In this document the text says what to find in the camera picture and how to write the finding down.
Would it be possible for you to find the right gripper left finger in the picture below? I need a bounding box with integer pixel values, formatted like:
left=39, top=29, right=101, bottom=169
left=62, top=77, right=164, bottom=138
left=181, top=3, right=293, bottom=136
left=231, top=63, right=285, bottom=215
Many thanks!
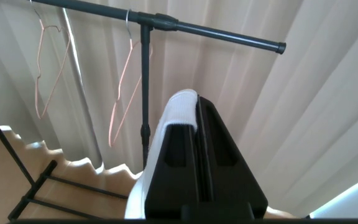
left=144, top=123, right=206, bottom=220

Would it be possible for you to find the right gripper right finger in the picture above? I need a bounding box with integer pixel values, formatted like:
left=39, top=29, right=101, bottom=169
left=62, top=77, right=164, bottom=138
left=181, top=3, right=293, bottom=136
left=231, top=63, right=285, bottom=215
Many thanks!
left=196, top=95, right=269, bottom=220

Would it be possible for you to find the white printed sleeveless top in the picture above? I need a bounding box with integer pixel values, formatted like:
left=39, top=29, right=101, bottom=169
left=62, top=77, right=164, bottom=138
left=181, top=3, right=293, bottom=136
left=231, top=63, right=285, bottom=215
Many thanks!
left=124, top=88, right=199, bottom=220

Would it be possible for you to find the pink clothes hanger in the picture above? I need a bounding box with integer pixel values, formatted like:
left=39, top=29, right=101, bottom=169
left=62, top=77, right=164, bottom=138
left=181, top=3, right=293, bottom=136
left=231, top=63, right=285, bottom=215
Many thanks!
left=29, top=0, right=72, bottom=121
left=108, top=8, right=154, bottom=148

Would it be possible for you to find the black clothes rack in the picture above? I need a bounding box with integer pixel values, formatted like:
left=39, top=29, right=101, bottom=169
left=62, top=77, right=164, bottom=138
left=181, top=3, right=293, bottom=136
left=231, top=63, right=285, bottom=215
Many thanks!
left=0, top=0, right=287, bottom=222

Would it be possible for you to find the beige curtain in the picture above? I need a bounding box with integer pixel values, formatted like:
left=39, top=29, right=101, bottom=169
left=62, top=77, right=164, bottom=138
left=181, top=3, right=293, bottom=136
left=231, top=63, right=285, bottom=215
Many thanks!
left=0, top=0, right=358, bottom=218

